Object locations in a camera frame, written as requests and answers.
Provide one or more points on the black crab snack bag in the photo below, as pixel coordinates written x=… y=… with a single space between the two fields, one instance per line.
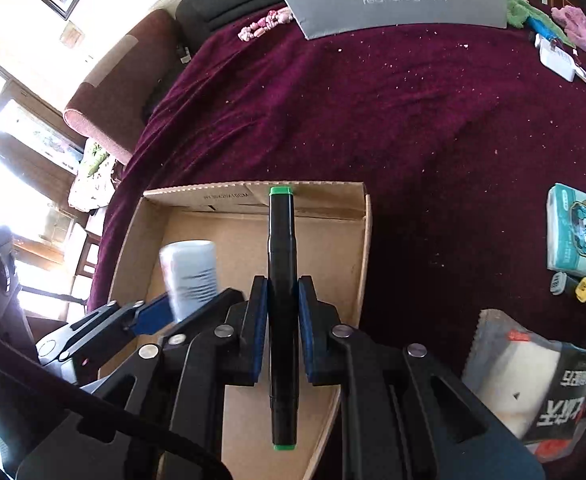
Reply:
x=535 y=386

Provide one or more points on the maroon armchair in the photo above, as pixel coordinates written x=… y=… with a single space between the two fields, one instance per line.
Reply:
x=108 y=106

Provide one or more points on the floral bedding pile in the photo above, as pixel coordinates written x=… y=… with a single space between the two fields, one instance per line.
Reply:
x=92 y=187

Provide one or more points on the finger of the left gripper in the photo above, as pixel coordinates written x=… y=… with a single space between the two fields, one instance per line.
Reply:
x=213 y=313
x=148 y=317

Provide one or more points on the pink plush toy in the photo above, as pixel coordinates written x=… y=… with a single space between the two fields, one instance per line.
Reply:
x=573 y=20

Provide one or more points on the grey capped black marker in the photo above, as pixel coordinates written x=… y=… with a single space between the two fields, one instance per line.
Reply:
x=558 y=283

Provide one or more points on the pink foil sachet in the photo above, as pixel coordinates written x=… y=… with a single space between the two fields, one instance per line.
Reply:
x=580 y=70

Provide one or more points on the teal tissue pack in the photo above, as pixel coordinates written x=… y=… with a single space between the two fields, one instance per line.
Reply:
x=566 y=230

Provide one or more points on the maroon bed cover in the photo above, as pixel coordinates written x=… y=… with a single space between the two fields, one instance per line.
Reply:
x=458 y=132

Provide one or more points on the white spray bottle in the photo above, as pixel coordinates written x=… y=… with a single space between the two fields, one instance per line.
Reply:
x=189 y=274

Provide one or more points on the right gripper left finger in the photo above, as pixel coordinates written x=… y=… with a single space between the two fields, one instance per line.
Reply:
x=159 y=415

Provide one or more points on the green capped black marker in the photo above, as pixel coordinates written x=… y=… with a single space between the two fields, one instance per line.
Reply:
x=283 y=312

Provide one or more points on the white usb charger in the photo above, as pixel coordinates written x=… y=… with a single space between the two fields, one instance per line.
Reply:
x=555 y=58

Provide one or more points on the green cloth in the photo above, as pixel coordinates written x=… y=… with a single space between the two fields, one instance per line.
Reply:
x=520 y=13

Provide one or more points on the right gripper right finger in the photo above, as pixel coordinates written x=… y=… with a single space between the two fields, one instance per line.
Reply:
x=404 y=415

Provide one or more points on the black sofa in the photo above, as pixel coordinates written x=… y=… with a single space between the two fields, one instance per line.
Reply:
x=199 y=19

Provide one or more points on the cardboard tray box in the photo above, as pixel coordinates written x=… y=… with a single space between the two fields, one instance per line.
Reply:
x=333 y=230

